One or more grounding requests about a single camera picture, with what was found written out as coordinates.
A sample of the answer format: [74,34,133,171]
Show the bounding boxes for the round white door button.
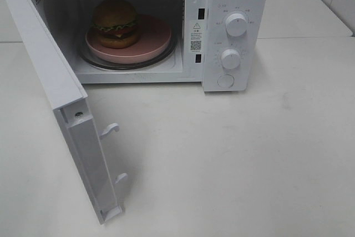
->
[217,74,234,88]

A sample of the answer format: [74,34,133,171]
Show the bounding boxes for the pink round plate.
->
[85,14,173,64]

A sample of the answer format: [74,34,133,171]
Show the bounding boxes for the burger with lettuce and tomato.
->
[92,0,140,49]

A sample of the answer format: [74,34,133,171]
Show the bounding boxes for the white microwave door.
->
[6,0,123,224]

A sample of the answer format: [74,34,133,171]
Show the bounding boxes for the glass microwave turntable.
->
[78,37,178,71]

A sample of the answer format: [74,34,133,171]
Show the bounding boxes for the white lower timer knob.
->
[221,48,241,69]

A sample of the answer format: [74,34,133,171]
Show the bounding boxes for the white warning label sticker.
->
[188,20,206,52]

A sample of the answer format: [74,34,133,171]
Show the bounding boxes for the white microwave oven body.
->
[35,0,265,92]

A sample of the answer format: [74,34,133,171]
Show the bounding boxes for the white upper power knob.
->
[225,11,248,37]

